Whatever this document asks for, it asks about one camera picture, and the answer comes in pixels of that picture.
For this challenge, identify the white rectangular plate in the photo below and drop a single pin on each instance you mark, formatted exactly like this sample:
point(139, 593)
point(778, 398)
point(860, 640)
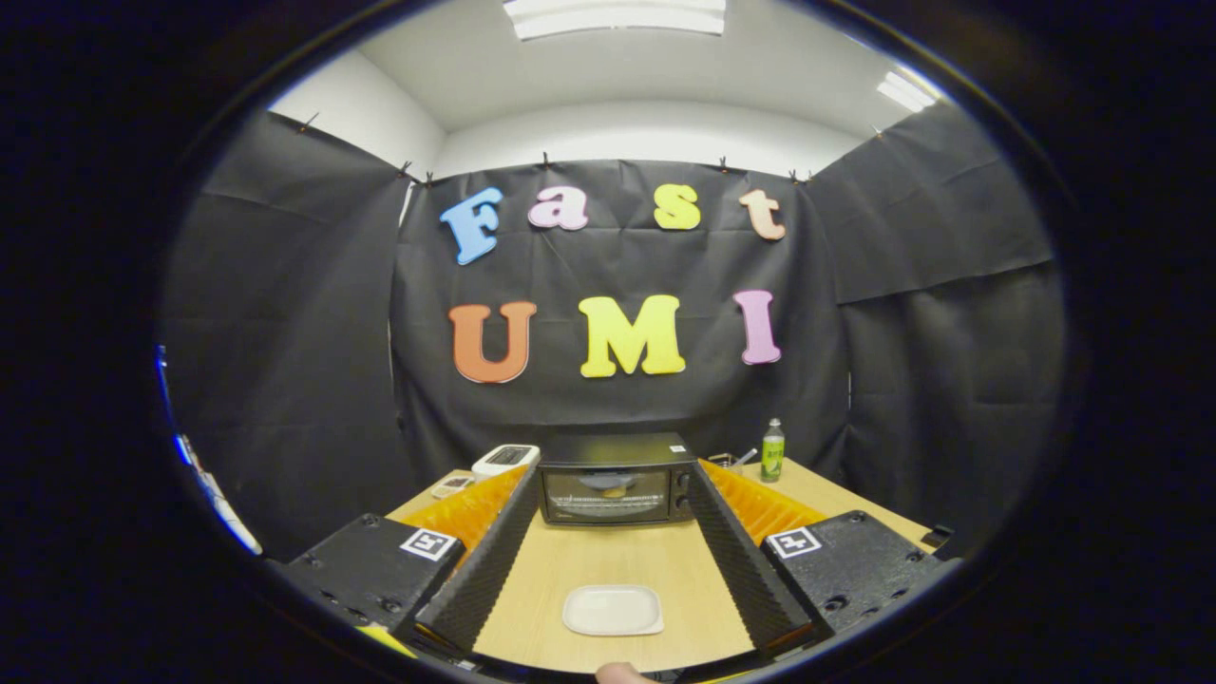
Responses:
point(613, 610)

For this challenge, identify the small white tray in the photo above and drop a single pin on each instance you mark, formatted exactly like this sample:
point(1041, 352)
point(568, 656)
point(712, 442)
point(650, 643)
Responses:
point(452, 486)

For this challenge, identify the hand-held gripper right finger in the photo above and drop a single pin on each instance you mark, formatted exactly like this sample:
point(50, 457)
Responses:
point(741, 560)

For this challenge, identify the long ceiling light panel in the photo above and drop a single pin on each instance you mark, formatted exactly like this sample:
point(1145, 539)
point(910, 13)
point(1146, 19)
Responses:
point(617, 17)

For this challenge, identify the black toaster oven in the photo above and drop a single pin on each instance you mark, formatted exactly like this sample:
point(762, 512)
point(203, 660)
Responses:
point(617, 448)

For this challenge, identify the green label drink bottle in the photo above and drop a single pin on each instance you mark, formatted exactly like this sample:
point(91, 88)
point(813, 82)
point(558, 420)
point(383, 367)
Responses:
point(772, 458)

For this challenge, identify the black table edge block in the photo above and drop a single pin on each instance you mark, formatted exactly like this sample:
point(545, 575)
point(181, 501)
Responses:
point(938, 537)

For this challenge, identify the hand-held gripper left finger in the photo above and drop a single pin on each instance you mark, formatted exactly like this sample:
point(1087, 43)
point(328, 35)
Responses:
point(489, 560)

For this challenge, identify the white pop-up toaster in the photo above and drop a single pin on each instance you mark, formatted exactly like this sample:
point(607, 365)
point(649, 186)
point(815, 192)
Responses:
point(503, 461)

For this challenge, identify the yellow ridged bread roll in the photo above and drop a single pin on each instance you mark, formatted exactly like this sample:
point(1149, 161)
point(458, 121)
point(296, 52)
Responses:
point(613, 492)

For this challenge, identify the small ceiling light panel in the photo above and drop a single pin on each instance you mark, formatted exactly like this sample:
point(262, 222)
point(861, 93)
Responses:
point(904, 92)

